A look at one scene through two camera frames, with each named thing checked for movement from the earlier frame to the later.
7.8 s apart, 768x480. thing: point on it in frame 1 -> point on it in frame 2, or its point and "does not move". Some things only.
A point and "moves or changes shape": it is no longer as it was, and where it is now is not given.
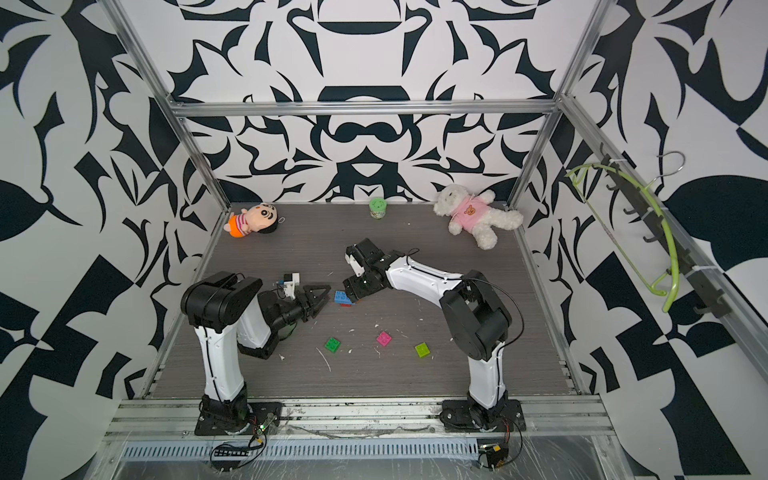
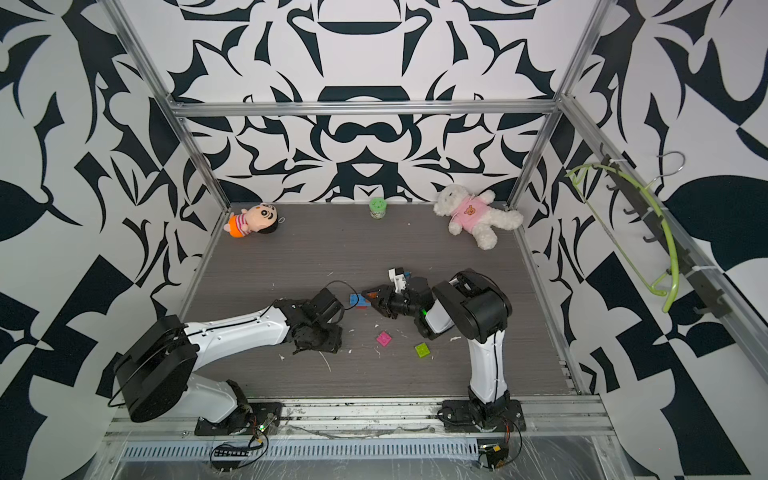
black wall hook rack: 664,234 does not move
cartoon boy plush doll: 262,218 does not move
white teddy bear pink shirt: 475,213 does not move
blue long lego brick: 340,297 moves or changes shape
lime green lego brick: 422,350 does not move
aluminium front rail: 177,419 does not move
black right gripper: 352,289 -> 385,292
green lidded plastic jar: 377,207 does not move
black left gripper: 307,303 -> 336,341
